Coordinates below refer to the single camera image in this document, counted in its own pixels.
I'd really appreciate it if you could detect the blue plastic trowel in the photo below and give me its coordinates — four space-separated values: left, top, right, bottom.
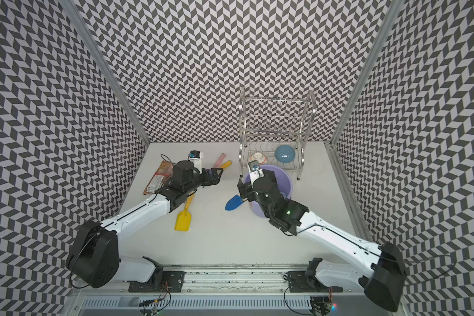
225 195 246 211

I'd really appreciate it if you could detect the aluminium frame post right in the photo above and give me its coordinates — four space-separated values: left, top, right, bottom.
325 0 405 240

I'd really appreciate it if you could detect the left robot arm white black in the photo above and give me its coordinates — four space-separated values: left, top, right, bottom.
66 160 224 288

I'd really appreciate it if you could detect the purple rake pink handle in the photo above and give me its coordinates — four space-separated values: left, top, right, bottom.
213 154 226 168

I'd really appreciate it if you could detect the aluminium frame post left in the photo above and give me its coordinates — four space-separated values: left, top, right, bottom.
59 0 150 146

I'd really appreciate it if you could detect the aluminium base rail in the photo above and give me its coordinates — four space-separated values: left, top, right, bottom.
61 265 389 315

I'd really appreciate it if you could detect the yellow plastic shovel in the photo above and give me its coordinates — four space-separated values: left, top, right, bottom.
175 194 194 232

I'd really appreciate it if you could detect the purple plastic bucket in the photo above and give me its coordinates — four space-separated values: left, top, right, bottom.
248 165 293 218

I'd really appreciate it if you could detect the aluminium frame post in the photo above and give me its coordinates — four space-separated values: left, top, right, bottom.
325 0 405 240
59 0 150 146

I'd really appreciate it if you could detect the silver metal dish rack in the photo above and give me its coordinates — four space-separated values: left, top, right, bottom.
238 86 318 180

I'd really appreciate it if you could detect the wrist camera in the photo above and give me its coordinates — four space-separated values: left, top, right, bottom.
248 160 264 185
188 150 204 172

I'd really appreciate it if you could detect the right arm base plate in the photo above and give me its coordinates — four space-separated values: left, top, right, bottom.
283 271 344 294

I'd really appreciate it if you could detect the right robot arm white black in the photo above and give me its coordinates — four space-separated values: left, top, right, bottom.
237 171 406 312

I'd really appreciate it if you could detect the blue bowl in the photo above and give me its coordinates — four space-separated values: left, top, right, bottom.
275 145 296 164

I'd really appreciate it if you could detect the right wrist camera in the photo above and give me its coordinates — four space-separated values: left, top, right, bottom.
248 160 264 185

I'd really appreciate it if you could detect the red snack bag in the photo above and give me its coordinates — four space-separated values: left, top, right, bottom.
143 160 173 195

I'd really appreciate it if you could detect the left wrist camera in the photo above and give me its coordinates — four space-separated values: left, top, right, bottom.
188 150 204 172

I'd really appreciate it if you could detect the blue fork yellow handle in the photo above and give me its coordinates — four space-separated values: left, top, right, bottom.
219 160 232 169

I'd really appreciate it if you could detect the white orange patterned bowl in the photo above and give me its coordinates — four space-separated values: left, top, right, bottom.
250 151 267 165

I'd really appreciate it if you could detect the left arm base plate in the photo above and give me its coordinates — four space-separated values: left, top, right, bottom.
129 271 186 293

